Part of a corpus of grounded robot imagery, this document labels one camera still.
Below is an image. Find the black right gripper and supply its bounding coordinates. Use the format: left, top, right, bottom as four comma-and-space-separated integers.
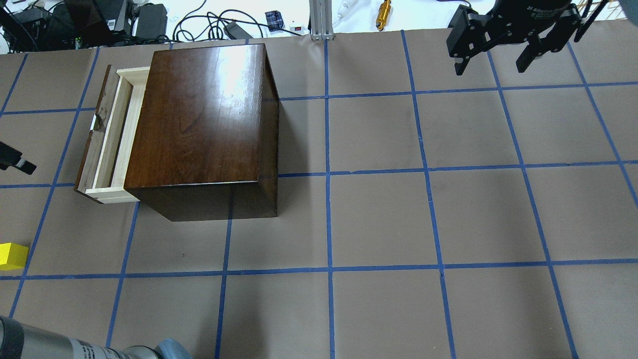
446, 0, 583, 76

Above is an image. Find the wooden drawer with light interior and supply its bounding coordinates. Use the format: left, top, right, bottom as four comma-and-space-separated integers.
74, 65, 150, 204

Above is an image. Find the yellow block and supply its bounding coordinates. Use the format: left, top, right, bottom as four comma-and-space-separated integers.
0, 242, 29, 271

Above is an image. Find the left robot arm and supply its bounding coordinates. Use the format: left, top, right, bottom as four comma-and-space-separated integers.
1, 316, 192, 359

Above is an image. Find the dark wooden drawer cabinet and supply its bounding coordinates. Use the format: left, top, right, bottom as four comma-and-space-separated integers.
124, 43, 280, 222

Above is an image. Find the brass cylinder tool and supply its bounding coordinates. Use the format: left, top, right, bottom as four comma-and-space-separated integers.
375, 0, 392, 31

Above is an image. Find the black electronics box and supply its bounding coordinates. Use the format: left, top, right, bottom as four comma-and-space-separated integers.
135, 3, 168, 39

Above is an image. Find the blue plaid small box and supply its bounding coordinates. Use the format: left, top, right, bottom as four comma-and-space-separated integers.
265, 10, 285, 32

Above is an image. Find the black power adapter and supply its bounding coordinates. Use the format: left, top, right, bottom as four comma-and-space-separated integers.
223, 22, 253, 39

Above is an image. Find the aluminium frame post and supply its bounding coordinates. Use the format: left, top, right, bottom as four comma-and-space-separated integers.
309, 0, 334, 41

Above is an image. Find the white plug with red switch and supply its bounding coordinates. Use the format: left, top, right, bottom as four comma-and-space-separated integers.
289, 22, 307, 35

